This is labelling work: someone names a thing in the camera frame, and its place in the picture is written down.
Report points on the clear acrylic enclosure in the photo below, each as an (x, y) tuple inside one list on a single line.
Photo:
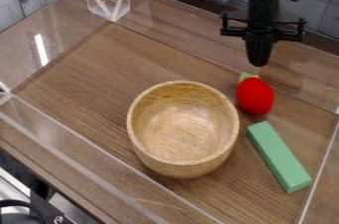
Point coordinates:
[(74, 69)]

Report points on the red felt strawberry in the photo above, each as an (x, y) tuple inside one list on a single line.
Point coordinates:
[(254, 94)]

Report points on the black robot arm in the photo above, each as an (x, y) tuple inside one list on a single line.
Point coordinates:
[(262, 30)]

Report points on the wooden bowl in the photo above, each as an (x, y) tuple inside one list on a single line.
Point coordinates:
[(183, 125)]

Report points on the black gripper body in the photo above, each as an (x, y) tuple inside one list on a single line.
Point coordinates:
[(261, 26)]

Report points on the green rectangular block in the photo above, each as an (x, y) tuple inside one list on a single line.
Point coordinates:
[(278, 156)]

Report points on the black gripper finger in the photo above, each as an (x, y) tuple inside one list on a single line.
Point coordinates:
[(266, 47), (253, 49)]

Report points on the black metal table bracket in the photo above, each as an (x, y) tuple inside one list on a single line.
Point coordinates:
[(54, 216)]

